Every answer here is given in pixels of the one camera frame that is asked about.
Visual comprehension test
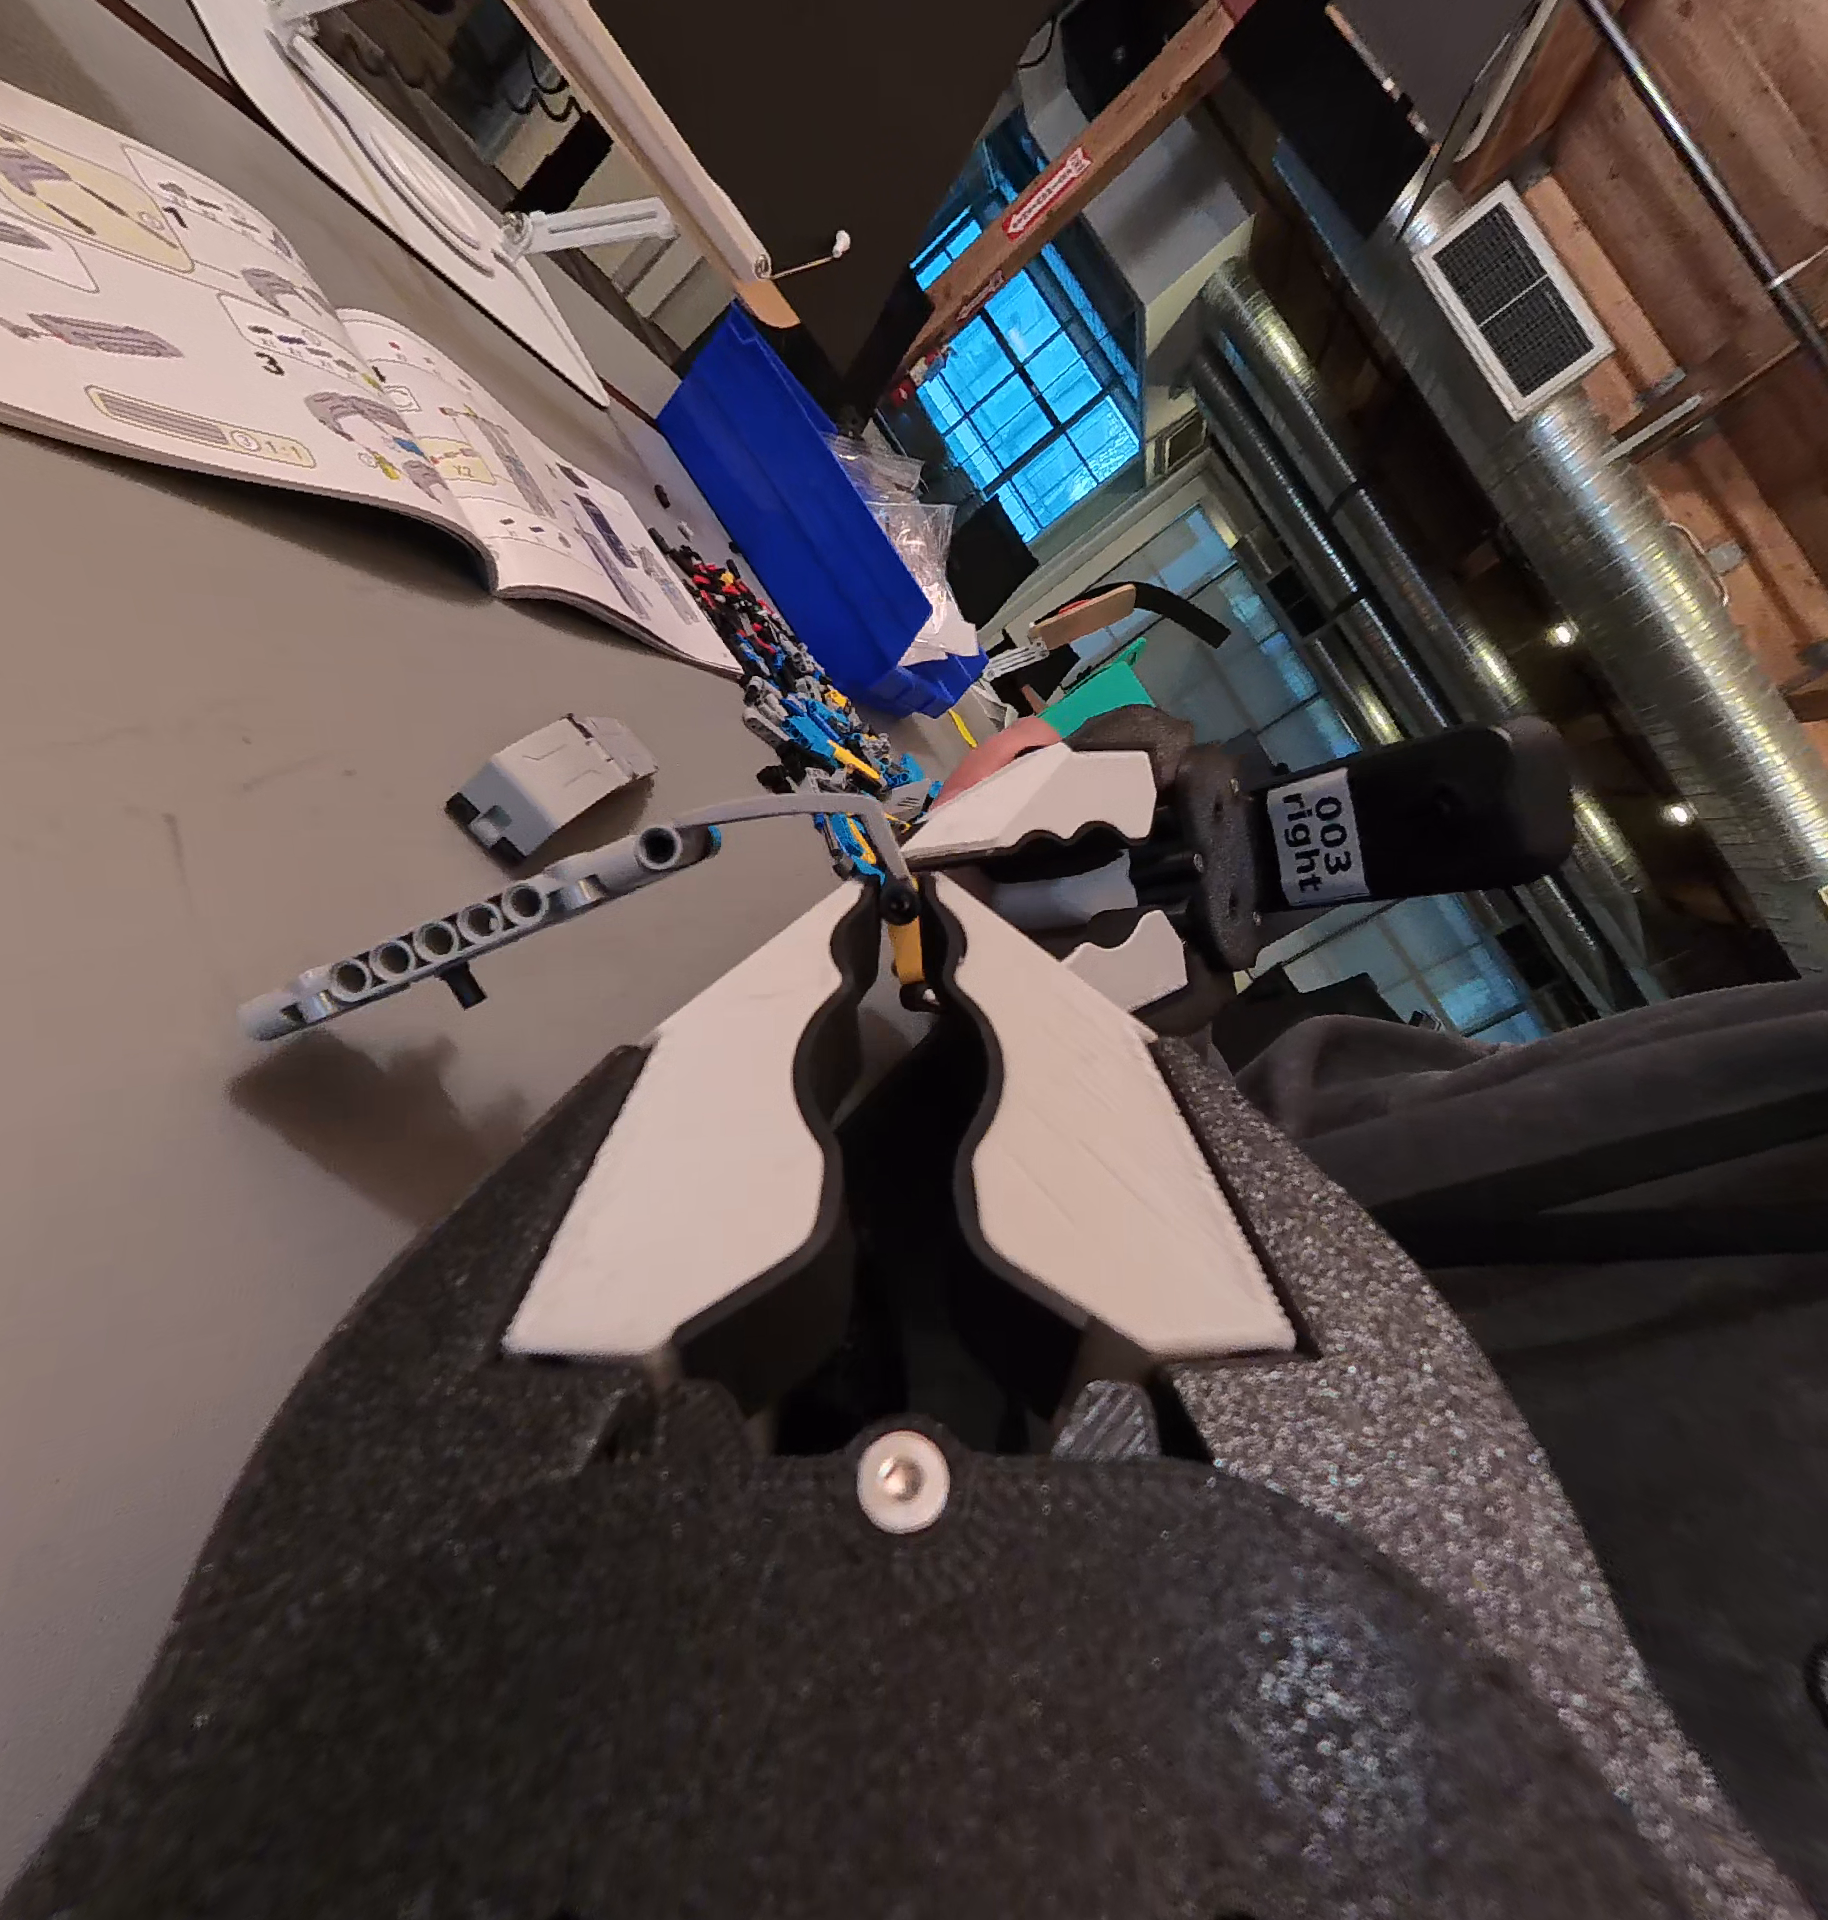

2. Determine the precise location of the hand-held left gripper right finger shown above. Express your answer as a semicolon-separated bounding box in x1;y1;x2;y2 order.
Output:
932;876;1300;1420

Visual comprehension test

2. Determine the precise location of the green plastic tote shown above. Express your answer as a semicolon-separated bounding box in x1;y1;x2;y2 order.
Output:
1040;644;1156;741

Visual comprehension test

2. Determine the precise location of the blue storage bin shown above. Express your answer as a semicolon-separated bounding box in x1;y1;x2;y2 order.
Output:
658;301;991;721

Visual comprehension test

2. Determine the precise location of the crumpled clear plastic bag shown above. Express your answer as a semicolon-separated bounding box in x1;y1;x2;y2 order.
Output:
830;437;958;586

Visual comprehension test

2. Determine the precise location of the pile of toy building pieces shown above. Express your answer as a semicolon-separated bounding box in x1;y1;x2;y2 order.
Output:
676;546;949;889

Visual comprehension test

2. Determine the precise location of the large dark panel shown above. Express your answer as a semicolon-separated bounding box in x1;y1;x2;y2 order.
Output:
599;0;1071;385

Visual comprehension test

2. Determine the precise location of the red and white sign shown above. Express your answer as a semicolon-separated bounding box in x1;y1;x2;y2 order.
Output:
1000;138;1108;242

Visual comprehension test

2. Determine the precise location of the white instruction booklet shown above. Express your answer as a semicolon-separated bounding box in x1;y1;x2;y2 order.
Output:
0;60;742;679

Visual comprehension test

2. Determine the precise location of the grey toy panel assembly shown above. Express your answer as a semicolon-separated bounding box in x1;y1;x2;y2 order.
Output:
239;793;923;1043
446;713;658;865

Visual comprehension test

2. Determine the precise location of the wooden and black chair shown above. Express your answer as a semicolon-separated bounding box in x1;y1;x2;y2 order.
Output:
991;584;1236;679

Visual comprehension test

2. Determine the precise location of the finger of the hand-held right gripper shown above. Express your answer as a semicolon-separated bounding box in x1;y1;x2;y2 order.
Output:
1059;910;1193;1020
914;747;1166;875

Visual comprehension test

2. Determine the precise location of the grey desk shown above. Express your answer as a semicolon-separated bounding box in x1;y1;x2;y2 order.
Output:
0;0;949;1920

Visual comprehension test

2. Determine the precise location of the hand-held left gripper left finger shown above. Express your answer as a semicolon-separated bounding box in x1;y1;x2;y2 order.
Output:
503;879;874;1386

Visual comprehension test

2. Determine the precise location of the silver ventilation duct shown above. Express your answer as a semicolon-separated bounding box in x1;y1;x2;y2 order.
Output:
1199;181;1828;978

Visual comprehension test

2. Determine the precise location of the white metal stand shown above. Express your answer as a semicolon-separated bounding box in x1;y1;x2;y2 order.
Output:
192;0;798;412

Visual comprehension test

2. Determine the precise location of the person's right hand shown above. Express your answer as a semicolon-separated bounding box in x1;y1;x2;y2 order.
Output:
941;721;1068;807

